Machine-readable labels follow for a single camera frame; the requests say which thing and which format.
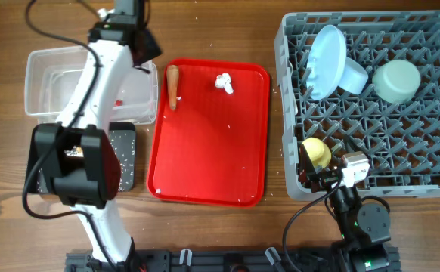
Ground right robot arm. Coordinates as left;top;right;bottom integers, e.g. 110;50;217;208
296;146;401;271

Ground black plastic tray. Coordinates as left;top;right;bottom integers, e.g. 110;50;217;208
24;121;137;195

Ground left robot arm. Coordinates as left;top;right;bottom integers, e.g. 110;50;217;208
22;1;162;271

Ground light blue plate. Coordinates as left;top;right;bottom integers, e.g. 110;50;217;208
306;25;347;100

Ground orange carrot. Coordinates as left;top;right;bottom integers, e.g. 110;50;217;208
166;65;179;111

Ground grey dishwasher rack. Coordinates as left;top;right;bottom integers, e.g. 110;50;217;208
274;11;440;201

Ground white tissue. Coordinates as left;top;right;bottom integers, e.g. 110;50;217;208
215;73;234;94

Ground clear plastic bin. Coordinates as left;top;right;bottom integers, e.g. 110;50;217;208
24;46;159;125

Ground food scraps on plate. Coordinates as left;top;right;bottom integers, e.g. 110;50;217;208
36;130;136;192

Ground pale green bowl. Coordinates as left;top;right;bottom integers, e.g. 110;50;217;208
372;60;421;104

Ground yellow plastic cup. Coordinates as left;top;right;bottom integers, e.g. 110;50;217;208
302;138;332;169

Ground red plastic tray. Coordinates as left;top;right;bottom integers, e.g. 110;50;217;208
146;58;271;208

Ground light blue bowl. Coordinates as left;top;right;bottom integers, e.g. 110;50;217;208
338;57;368;95

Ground white plastic spoon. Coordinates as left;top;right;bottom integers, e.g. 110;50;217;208
287;60;299;116

